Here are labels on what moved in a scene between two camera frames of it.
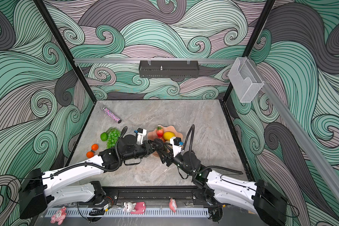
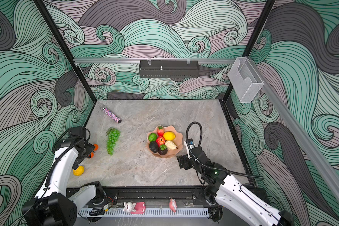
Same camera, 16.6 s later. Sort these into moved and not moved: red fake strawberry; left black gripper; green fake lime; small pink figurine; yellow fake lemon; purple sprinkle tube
Moved: left black gripper; green fake lime
Not moved: purple sprinkle tube; red fake strawberry; yellow fake lemon; small pink figurine
